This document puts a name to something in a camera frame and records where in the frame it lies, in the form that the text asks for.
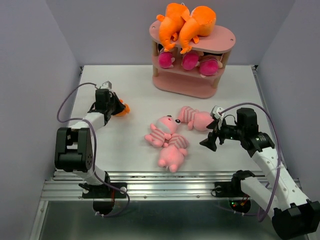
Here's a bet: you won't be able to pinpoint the boy doll pink pants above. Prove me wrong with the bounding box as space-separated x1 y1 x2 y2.
199 53 223 78
158 48 176 69
181 50 204 71

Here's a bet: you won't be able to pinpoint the plain orange plush toy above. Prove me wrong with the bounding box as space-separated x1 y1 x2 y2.
115 99 130 117

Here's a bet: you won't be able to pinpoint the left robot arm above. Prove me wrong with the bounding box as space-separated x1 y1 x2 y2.
54 88 126 197

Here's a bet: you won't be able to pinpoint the pink striped plush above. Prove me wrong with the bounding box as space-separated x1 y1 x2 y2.
178 106 214 131
157 133 189 173

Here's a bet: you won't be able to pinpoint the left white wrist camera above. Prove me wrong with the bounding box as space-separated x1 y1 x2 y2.
96 81 112 91

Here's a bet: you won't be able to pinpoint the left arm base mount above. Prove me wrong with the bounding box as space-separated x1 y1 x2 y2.
78 183 126 218

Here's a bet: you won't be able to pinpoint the orange shark plush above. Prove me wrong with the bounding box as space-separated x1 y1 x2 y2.
156 2 190 52
179 5 217 55

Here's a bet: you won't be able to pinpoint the pink three-tier shelf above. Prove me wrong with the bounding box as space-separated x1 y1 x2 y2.
149 20 236 99

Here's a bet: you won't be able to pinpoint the pink plush with face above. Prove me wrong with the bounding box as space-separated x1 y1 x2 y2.
144 115 181 148

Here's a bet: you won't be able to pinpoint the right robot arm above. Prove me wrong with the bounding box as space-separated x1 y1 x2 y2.
200 103 320 240

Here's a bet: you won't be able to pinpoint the aluminium rail frame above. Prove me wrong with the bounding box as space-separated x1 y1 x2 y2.
29 65 315 240

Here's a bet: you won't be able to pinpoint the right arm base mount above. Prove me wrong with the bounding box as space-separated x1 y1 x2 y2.
211 170 257 216

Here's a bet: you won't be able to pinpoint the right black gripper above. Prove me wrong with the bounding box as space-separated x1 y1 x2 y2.
198 118 245 151

